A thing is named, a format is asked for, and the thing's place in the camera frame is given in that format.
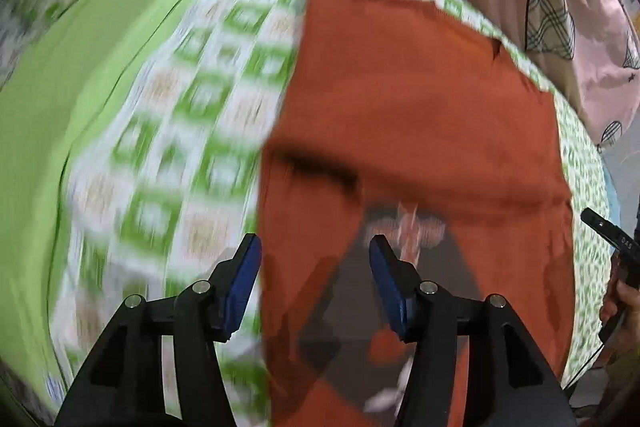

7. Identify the black cable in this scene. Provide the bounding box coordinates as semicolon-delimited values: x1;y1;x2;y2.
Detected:
562;341;603;395

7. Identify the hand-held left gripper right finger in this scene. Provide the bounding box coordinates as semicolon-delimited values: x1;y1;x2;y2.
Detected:
369;234;578;427

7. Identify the green checkered bed sheet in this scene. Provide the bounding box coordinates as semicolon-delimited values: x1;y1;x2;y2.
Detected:
0;0;621;427

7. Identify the orange knit sweater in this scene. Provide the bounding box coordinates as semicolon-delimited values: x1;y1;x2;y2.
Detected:
256;0;576;427

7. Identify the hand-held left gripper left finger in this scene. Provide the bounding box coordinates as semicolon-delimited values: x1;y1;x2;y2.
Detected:
54;233;263;427

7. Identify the person's right hand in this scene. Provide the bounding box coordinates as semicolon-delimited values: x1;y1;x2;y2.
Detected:
599;279;640;363

